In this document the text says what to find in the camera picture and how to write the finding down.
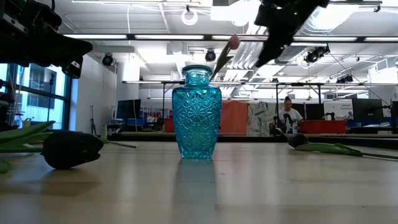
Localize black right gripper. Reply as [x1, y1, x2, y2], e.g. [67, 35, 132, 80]
[254, 0, 330, 68]

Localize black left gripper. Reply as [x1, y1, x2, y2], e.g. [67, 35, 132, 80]
[0, 28, 93, 79]

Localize small dark tulip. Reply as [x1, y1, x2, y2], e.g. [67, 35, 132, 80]
[287, 133, 398, 161]

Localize blue cut-glass vase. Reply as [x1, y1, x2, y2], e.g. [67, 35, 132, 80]
[171, 64, 223, 160]

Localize pink tulip with green stem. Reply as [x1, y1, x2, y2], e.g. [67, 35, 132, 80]
[210, 34, 241, 82]

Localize black tripod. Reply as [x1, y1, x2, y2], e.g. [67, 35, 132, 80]
[89, 105, 98, 136]

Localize person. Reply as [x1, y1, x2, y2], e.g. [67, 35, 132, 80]
[277, 95, 304, 135]

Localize leaf-patterned white cloth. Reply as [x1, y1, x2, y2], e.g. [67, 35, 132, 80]
[247, 101, 280, 137]

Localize black computer monitor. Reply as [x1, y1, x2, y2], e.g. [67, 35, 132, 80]
[305, 103, 325, 121]
[116, 98, 142, 119]
[351, 98, 384, 122]

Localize orange cloth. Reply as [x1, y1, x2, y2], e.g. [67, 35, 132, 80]
[220, 100, 249, 135]

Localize large dark tulip, green leaves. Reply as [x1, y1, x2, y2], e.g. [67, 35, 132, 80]
[0, 120, 105, 174]

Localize large red plastic bin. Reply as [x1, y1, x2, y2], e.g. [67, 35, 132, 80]
[298, 119, 347, 135]

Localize long ceiling light strip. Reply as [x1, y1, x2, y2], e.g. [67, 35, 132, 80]
[62, 33, 398, 43]

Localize black metal gantry frame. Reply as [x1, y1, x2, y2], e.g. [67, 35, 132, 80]
[122, 80, 398, 121]

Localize dark window frame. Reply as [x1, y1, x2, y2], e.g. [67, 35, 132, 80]
[0, 63, 73, 131]

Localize black table edge frame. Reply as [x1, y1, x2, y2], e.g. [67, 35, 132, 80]
[107, 131, 398, 149]

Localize white coiled cable ring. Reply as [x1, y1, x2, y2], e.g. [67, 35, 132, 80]
[181, 8, 199, 26]

